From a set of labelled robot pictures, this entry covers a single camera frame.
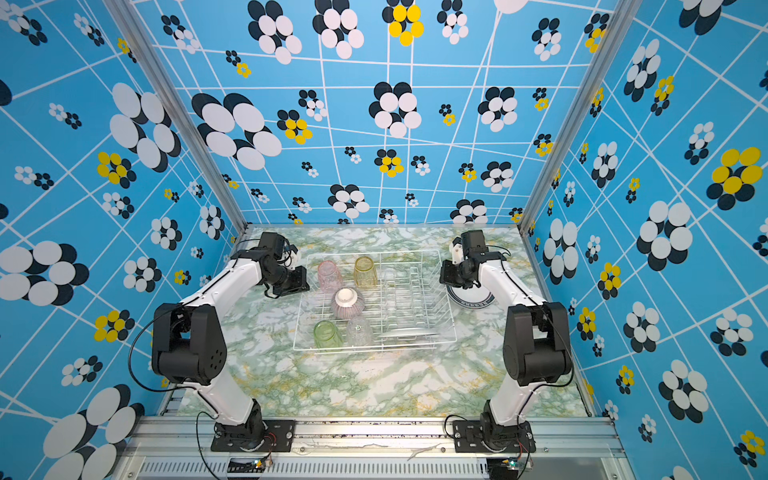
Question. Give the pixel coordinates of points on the clear glass cup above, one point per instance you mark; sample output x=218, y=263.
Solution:
x=359, y=332

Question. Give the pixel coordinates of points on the right circuit board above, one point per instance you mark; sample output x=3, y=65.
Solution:
x=502, y=469

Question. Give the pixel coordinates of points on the pink glass cup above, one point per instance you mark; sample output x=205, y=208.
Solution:
x=329, y=277

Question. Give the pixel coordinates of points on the green glass cup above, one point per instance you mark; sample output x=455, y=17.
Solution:
x=327, y=335

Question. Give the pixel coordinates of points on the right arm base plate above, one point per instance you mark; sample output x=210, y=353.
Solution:
x=474, y=436

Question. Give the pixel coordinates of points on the aluminium frame post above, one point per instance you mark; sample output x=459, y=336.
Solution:
x=619, y=25
x=127, y=21

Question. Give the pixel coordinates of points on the left circuit board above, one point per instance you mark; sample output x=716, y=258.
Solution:
x=249, y=466

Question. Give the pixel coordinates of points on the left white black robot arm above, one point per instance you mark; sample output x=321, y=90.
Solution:
x=189, y=348

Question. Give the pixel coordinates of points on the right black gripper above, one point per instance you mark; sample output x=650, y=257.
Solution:
x=446, y=277

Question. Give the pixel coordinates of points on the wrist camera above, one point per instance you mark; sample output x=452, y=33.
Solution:
x=456, y=249
x=291, y=256

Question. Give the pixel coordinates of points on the yellow glass cup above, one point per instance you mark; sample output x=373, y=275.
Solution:
x=365, y=273

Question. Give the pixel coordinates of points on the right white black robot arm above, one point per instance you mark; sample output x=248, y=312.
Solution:
x=536, y=349

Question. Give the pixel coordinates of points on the white wire dish rack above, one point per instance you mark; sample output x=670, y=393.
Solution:
x=408, y=286

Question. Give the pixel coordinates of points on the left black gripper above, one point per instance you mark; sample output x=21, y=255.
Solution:
x=300, y=285

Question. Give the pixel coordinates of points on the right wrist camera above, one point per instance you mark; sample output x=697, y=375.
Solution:
x=456, y=249

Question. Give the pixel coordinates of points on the circuit board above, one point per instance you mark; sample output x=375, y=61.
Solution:
x=502, y=469
x=249, y=466

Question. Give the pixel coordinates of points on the right aluminium frame post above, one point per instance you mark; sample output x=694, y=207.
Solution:
x=619, y=25

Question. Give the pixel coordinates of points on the dark rimmed white plate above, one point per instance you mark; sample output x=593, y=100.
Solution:
x=471, y=298

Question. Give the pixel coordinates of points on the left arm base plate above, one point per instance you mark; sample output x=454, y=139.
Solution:
x=261, y=436

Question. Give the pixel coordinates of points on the left aluminium frame post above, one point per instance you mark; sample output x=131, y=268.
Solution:
x=127, y=21

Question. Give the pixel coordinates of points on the aluminium front rail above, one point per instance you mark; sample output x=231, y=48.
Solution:
x=374, y=448

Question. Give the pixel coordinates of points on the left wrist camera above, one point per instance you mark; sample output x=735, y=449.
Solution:
x=291, y=256

